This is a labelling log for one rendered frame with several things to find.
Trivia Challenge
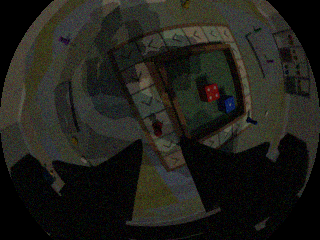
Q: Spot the beige square board game track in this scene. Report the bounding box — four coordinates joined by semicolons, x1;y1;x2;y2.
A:
107;23;252;172

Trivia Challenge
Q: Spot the red die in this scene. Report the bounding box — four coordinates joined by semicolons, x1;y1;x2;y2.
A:
197;83;220;103

